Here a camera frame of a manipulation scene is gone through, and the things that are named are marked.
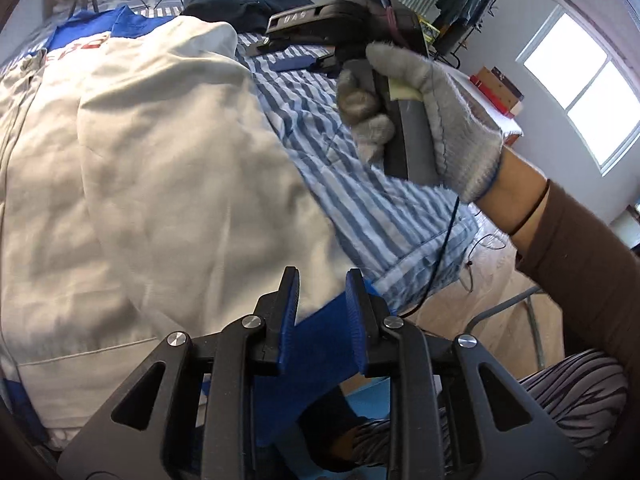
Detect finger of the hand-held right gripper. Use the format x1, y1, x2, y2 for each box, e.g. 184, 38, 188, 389
272, 55, 347, 79
247, 39, 336, 57

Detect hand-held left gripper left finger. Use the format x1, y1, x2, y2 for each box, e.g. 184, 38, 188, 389
56, 266, 301, 480

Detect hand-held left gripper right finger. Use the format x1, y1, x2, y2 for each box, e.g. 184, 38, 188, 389
345, 268, 586, 480

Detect beige and blue work jacket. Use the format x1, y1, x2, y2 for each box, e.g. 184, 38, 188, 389
0, 6, 401, 453

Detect person's right forearm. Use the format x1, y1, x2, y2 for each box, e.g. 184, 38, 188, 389
472, 149, 640, 441

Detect dark blue folded clothes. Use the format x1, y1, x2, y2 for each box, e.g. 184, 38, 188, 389
181, 0, 316, 36

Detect person's right hand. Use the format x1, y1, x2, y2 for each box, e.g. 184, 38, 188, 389
336, 41, 505, 205

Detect stack of books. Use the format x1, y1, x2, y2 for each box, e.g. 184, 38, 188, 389
470, 66, 524, 119

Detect orange cloth-covered table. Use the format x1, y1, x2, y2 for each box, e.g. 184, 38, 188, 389
470, 75, 524, 147

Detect white framed window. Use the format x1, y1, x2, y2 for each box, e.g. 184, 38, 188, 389
522, 5, 640, 176

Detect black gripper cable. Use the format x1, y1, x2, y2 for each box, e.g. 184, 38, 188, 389
400, 195, 462, 319

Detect grey metal chair frame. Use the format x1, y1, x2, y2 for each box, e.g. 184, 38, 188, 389
470, 287, 547, 372

